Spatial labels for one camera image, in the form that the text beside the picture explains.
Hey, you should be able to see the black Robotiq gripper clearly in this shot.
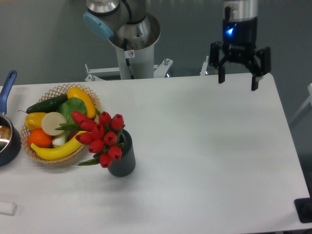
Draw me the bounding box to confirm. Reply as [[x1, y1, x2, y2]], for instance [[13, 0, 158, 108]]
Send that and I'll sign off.
[[209, 17, 271, 91]]

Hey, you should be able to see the red tulip bouquet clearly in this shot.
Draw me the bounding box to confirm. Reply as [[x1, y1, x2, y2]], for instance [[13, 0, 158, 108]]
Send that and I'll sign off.
[[56, 111, 125, 168]]

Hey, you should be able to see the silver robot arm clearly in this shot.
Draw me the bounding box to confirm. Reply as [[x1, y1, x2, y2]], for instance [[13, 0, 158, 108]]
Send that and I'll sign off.
[[83, 0, 271, 90]]

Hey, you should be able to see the dark grey ribbed vase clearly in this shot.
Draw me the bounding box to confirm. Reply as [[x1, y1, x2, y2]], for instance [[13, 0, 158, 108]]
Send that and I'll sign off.
[[108, 130, 136, 177]]

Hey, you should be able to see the white furniture piece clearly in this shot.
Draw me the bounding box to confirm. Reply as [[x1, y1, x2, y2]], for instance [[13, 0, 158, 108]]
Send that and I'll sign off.
[[290, 83, 312, 125]]

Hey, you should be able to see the black device at edge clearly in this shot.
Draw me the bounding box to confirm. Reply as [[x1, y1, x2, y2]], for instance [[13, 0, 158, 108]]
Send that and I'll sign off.
[[294, 197, 312, 223]]

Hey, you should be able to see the yellow squash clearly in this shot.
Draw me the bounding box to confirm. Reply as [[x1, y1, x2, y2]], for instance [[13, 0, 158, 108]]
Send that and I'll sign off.
[[67, 87, 96, 119]]

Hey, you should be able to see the green bok choy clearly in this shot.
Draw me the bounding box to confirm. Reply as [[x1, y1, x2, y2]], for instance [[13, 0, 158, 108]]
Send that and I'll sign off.
[[52, 97, 86, 148]]

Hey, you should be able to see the woven wicker basket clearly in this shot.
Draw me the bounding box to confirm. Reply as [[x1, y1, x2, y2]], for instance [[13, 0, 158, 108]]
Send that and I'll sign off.
[[20, 84, 100, 164]]

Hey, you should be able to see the purple eggplant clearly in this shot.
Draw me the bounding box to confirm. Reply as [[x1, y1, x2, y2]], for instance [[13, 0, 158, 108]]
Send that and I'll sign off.
[[68, 131, 78, 140]]

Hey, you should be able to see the green cucumber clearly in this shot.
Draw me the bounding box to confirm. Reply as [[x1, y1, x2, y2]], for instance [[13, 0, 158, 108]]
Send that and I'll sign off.
[[19, 95, 68, 114]]

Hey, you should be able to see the beige round disc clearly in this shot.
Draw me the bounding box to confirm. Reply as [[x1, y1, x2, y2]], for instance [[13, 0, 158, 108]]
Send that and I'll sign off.
[[41, 112, 66, 136]]

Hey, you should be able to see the yellow banana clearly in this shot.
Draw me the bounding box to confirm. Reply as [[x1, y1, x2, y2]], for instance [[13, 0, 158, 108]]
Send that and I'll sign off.
[[31, 131, 86, 161]]

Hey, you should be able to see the orange fruit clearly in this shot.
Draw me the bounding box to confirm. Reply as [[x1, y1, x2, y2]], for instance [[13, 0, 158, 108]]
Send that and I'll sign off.
[[27, 129, 52, 148]]

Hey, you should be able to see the yellow bell pepper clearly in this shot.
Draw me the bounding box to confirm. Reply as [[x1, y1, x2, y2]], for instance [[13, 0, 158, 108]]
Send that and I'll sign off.
[[24, 112, 47, 131]]

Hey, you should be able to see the white cylinder object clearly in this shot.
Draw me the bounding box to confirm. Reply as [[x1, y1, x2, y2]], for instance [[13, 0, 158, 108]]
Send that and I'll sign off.
[[0, 201, 17, 216]]

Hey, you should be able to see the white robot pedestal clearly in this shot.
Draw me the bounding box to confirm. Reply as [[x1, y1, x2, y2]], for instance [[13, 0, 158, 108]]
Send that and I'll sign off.
[[109, 13, 160, 79]]

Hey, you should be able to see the white metal mounting frame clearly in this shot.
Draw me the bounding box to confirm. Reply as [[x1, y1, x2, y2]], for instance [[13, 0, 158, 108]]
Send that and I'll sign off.
[[85, 55, 209, 82]]

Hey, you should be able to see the blue handled saucepan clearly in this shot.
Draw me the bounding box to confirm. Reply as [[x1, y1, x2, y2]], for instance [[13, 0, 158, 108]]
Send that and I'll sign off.
[[0, 70, 21, 167]]

